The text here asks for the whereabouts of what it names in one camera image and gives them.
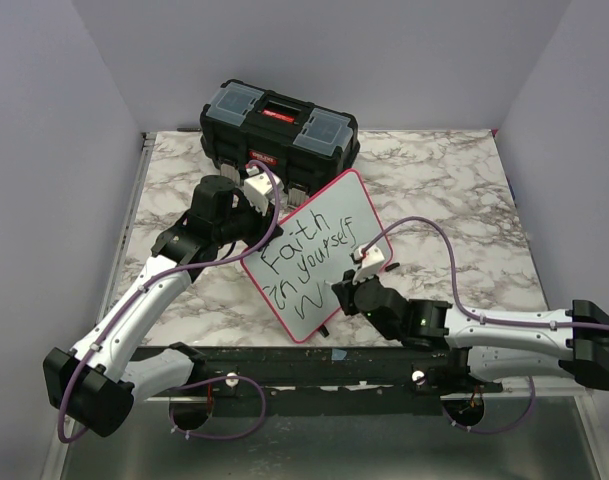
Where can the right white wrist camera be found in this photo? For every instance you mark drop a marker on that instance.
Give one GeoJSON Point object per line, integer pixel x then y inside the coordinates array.
{"type": "Point", "coordinates": [368, 261]}

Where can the black plastic toolbox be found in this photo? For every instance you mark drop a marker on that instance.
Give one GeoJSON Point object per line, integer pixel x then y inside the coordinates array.
{"type": "Point", "coordinates": [303, 144]}

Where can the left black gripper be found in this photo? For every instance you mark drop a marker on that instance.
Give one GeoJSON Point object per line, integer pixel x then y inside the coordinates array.
{"type": "Point", "coordinates": [262, 222]}

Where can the aluminium frame rail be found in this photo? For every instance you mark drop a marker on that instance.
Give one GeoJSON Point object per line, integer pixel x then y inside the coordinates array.
{"type": "Point", "coordinates": [56, 456]}

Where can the pink framed whiteboard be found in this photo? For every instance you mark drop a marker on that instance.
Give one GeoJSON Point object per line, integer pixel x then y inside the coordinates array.
{"type": "Point", "coordinates": [319, 242]}

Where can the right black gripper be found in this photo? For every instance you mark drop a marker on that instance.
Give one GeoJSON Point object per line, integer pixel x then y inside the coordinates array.
{"type": "Point", "coordinates": [346, 289]}

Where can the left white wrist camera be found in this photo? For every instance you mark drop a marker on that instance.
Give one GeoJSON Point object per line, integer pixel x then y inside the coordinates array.
{"type": "Point", "coordinates": [258, 189]}

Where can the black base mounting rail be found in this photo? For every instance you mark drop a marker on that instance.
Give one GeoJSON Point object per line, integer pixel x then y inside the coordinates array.
{"type": "Point", "coordinates": [304, 381]}

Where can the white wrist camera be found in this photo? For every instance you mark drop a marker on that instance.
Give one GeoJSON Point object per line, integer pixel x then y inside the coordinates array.
{"type": "Point", "coordinates": [258, 189]}
{"type": "Point", "coordinates": [368, 261]}

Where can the black marker cap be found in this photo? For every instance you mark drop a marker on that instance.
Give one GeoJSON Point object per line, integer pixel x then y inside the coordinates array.
{"type": "Point", "coordinates": [392, 266]}

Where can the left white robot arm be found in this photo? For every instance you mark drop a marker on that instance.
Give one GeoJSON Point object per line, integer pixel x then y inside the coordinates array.
{"type": "Point", "coordinates": [95, 383]}

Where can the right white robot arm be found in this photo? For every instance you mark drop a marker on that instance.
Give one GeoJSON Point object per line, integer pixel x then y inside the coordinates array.
{"type": "Point", "coordinates": [567, 343]}

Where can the blue tape piece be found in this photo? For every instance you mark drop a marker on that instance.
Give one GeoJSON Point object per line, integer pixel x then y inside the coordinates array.
{"type": "Point", "coordinates": [338, 354]}

